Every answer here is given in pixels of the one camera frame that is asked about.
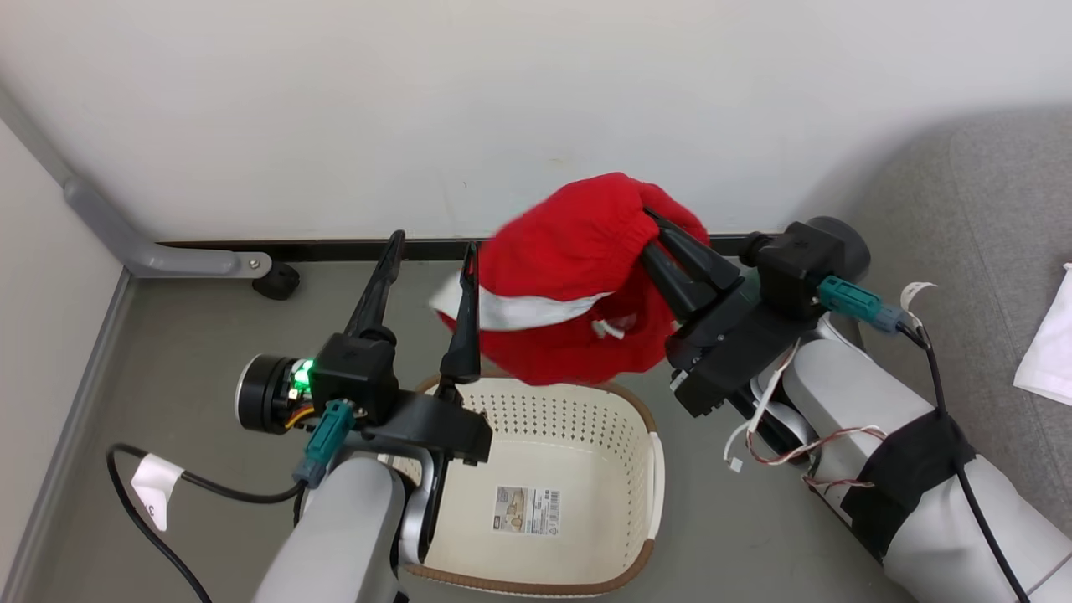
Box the printed basket label sticker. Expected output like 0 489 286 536
492 485 563 536

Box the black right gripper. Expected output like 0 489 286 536
641 209 810 419

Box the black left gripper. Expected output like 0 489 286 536
343 230 494 466

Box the white right cable tag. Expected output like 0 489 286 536
899 281 940 317

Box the grey fabric sofa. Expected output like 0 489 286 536
825 105 1072 539

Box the red garment with white stripe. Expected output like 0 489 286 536
430 172 714 387

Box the white cloth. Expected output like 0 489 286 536
1013 263 1072 408

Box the white left cable tag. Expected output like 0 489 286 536
131 453 184 532

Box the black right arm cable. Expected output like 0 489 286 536
816 275 1033 603

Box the cream perforated laundry basket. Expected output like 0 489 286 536
381 376 667 598

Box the white cable tag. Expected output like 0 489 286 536
899 281 940 317
131 453 184 532

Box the grey panel edge strip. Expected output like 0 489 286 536
0 268 133 603

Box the black round frame foot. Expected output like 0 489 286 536
252 261 302 302

